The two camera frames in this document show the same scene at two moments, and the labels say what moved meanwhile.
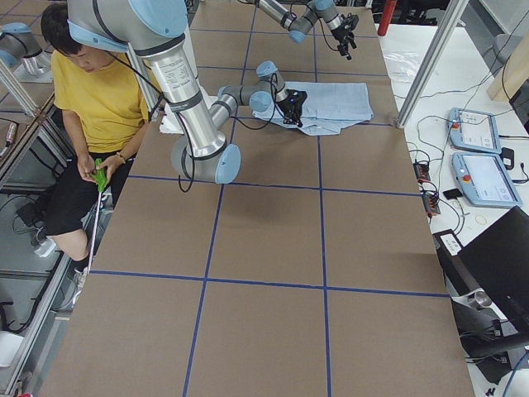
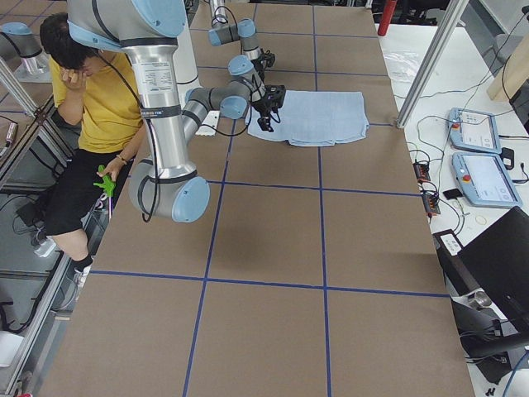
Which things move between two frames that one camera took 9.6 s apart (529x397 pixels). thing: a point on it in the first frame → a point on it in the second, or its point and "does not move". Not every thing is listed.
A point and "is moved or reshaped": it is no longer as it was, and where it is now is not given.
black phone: (452, 193) does not move
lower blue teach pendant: (484, 181) does not move
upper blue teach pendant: (474, 130) does not move
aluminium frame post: (454, 12) does not move
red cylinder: (388, 8) does not move
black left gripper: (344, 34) → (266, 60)
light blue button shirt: (326, 105) is moved or reshaped
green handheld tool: (99, 175) → (107, 184)
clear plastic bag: (402, 65) does not move
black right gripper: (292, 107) → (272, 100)
